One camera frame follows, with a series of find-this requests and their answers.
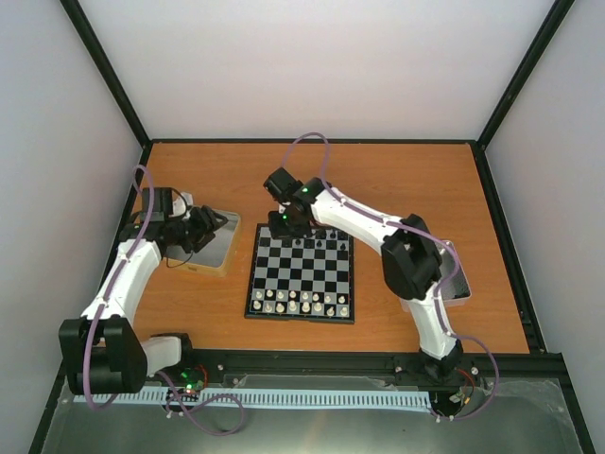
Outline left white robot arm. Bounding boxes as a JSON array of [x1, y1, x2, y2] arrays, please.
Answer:
[[59, 187, 228, 400]]

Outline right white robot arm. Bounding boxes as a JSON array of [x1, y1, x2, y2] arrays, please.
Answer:
[[263, 167, 463, 381]]

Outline left green-lit circuit board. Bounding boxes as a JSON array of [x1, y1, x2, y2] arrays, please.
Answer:
[[167, 366, 207, 405]]

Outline left metal tray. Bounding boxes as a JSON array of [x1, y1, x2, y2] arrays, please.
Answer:
[[164, 210, 241, 278]]

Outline black and silver chessboard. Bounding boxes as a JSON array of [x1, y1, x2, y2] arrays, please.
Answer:
[[244, 223, 354, 324]]

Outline right pink tray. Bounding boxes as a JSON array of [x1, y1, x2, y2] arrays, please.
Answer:
[[400, 236, 472, 306]]

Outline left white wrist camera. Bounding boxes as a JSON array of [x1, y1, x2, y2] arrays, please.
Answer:
[[171, 192, 193, 219]]

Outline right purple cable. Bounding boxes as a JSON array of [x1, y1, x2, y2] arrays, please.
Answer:
[[281, 131, 501, 423]]

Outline purple cable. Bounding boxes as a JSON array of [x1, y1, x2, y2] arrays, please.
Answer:
[[281, 131, 501, 423], [82, 165, 247, 436]]

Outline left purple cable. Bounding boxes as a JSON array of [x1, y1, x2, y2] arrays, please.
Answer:
[[82, 165, 247, 436]]

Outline light blue cable duct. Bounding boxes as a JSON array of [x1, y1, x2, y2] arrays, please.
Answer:
[[73, 385, 434, 410]]

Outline black aluminium frame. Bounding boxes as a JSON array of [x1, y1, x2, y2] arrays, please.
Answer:
[[27, 0, 596, 454]]

